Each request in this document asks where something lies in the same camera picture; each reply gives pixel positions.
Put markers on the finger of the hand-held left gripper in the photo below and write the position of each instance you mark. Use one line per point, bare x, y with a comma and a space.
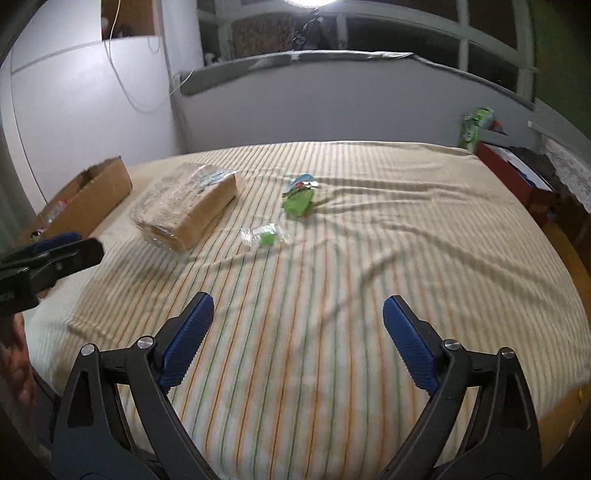
60, 241
69, 258

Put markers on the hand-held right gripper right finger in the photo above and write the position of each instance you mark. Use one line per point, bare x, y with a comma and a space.
411, 341

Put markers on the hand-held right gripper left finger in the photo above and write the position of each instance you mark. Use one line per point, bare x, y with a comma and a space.
189, 332

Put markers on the brown cardboard box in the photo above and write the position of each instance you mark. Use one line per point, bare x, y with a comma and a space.
101, 194

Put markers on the small green candy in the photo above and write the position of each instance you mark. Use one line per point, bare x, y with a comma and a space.
267, 235

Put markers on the bagged bread loaf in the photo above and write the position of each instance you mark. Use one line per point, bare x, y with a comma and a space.
194, 207

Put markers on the green snack packet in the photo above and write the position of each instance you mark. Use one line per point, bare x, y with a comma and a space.
298, 203

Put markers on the person's left hand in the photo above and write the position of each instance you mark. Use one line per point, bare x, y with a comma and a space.
16, 364

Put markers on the red snack packet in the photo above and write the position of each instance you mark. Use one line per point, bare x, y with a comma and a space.
57, 210

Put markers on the dark red box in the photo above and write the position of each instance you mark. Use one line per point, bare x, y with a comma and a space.
508, 175

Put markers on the dark cloth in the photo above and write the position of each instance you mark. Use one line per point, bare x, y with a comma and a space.
535, 164

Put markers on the green printed bag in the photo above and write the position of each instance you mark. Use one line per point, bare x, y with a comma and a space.
471, 129

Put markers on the white lace cloth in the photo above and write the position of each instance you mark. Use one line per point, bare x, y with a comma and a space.
572, 170

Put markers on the white ribbed shelf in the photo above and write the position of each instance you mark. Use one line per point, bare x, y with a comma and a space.
538, 127

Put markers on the brown wicker basket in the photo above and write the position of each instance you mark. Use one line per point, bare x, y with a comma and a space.
263, 34

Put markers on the grey window sill cover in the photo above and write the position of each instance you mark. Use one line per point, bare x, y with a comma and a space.
300, 57

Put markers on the wooden wall niche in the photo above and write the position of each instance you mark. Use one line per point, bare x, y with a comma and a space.
134, 18

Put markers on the green wall poster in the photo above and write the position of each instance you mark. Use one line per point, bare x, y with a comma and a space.
563, 69

